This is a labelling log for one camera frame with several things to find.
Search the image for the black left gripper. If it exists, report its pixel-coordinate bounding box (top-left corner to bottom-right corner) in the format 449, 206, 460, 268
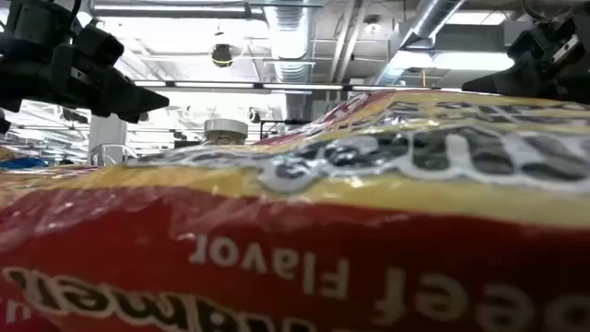
50, 45, 171, 125

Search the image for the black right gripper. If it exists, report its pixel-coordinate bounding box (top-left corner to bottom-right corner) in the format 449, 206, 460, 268
462, 16, 590, 105

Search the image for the white lid jar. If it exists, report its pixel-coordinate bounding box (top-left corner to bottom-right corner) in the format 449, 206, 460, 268
202, 118, 250, 147

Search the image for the blue yellow ramen packet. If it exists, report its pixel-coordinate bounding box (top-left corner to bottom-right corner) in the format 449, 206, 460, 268
0, 156, 48, 170

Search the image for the red yellow beef ramen packet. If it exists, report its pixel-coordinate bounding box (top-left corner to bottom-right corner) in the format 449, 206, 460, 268
0, 89, 590, 332

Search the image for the white column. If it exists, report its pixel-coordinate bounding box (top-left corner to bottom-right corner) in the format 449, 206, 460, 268
88, 113, 128, 165

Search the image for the black ceiling dome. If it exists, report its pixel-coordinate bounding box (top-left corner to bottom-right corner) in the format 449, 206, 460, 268
210, 43, 234, 69

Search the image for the round ceiling fixture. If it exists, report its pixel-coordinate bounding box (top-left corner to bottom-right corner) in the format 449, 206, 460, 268
363, 15, 383, 36

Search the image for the long ceiling light bar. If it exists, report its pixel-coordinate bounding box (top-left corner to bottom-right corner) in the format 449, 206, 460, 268
133, 79, 463, 93

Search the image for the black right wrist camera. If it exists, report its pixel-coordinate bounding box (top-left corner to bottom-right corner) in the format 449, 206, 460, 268
506, 28, 552, 64

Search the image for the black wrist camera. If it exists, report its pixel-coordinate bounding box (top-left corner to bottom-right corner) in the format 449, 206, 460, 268
73, 23, 125, 68
506, 28, 552, 64

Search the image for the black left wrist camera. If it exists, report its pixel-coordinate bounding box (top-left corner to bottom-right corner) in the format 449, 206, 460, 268
73, 23, 125, 68

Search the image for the smooth silver ceiling duct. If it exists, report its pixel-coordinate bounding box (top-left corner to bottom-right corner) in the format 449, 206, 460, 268
372, 0, 466, 87

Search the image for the ribbed silver ceiling duct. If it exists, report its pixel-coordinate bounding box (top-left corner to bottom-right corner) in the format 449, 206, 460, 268
263, 0, 320, 122

